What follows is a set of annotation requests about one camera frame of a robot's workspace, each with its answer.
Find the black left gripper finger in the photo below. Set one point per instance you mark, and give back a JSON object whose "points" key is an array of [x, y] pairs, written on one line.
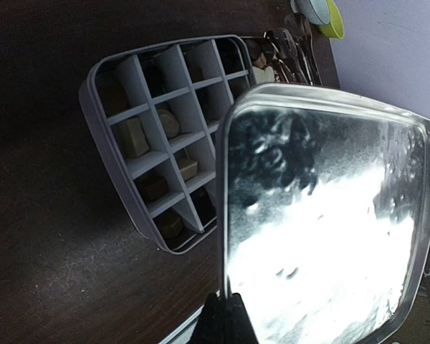
{"points": [[224, 322]]}

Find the bunny print tin lid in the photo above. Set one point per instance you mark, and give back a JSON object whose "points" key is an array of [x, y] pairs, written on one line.
{"points": [[323, 200]]}

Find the white divided tin box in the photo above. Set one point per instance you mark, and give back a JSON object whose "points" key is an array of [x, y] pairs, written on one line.
{"points": [[153, 113]]}

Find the red chocolate tray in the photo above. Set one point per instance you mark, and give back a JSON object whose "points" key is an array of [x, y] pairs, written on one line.
{"points": [[275, 58]]}

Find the metal serving tongs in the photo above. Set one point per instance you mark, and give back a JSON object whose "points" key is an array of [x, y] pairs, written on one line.
{"points": [[295, 41]]}

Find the lime green bowl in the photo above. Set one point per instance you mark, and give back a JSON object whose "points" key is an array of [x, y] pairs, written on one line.
{"points": [[335, 28]]}

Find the light blue bowl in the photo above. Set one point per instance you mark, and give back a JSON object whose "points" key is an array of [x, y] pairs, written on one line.
{"points": [[317, 12]]}

